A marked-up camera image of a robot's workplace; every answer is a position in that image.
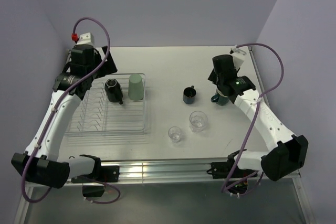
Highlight black mug cream interior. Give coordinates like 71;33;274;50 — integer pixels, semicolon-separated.
104;79;123;105

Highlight dark green mug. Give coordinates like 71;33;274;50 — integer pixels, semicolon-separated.
211;90;230;106

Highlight light green plastic cup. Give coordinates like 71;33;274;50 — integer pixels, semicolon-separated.
128;73;144;101

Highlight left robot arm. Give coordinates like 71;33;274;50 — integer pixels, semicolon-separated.
11;44;118;189

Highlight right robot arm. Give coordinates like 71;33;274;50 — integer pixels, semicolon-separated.
208;55;308;181

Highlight dark blue mug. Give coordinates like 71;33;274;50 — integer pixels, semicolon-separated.
182;86;197;105

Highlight large clear glass cup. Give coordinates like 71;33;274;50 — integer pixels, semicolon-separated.
189;111;208;132

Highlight small clear glass cup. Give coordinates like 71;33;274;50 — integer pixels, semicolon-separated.
168;126;183;143

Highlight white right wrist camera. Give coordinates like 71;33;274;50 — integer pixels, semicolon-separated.
229;47;247;69

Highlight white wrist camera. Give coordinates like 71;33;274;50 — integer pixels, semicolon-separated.
71;33;95;47
229;47;247;69

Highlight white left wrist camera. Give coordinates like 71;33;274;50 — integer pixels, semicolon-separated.
71;33;95;47

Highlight clear wire dish rack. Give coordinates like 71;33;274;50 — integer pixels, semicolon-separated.
65;73;146;137

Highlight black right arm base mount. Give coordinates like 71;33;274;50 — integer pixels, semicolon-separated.
206;161;254;179

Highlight aluminium rail frame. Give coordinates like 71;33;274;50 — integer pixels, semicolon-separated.
26;140;316;224

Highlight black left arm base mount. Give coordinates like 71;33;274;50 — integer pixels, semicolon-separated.
71;165;121;205

